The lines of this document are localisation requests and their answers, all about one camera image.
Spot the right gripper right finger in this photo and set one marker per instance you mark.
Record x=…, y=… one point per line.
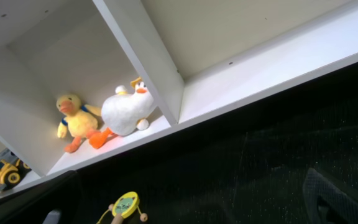
x=331, y=199

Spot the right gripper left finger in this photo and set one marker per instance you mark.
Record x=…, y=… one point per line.
x=26, y=205

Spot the grey and yellow toy truck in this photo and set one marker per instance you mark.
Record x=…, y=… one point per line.
x=3, y=172

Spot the yellow plush duck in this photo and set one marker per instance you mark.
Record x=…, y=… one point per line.
x=79, y=123

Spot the yellow rattle drum toy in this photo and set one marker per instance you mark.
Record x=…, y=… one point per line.
x=125, y=203

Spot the white plush duck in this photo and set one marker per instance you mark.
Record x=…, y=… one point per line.
x=126, y=112

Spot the white shelf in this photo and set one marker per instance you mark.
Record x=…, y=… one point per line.
x=244, y=77

